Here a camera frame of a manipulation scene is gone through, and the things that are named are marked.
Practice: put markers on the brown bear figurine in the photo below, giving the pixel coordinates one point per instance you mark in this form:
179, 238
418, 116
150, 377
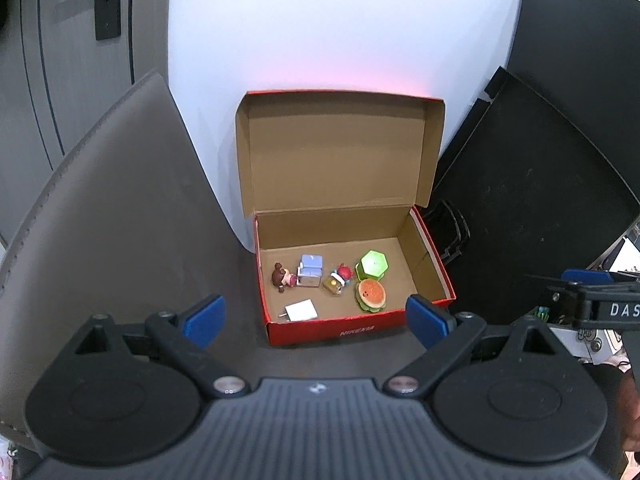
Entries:
281, 276

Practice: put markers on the person's right hand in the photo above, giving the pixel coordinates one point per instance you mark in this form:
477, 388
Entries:
631, 405

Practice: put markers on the green hexagonal box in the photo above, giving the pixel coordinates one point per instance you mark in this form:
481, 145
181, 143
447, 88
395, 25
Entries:
372, 264

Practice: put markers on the green cactus toy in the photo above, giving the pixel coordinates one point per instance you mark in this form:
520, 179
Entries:
543, 312

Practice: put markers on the red and yellow figurine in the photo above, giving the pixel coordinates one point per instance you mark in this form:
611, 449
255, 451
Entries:
339, 279

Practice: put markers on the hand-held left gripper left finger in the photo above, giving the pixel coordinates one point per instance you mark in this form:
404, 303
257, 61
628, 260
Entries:
204, 321

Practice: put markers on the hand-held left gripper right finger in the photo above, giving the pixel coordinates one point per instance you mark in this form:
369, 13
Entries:
426, 321

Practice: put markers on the red cardboard shoe box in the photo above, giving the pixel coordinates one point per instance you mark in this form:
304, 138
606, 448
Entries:
340, 160

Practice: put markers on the black flat board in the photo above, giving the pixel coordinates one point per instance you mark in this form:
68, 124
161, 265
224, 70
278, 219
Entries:
525, 200

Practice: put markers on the grey door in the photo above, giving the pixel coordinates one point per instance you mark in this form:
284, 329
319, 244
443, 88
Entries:
30, 85

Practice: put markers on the white shelf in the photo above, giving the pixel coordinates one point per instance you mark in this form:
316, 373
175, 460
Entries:
622, 257

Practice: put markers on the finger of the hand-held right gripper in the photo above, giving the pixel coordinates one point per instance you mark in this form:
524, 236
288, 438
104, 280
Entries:
585, 276

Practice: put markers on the black tall panel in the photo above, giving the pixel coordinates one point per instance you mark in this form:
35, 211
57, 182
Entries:
585, 35

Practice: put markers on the white charger plug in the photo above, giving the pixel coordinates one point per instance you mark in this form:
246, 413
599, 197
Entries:
301, 311

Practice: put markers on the watermelon burger toy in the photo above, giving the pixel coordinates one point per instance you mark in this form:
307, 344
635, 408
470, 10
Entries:
371, 295

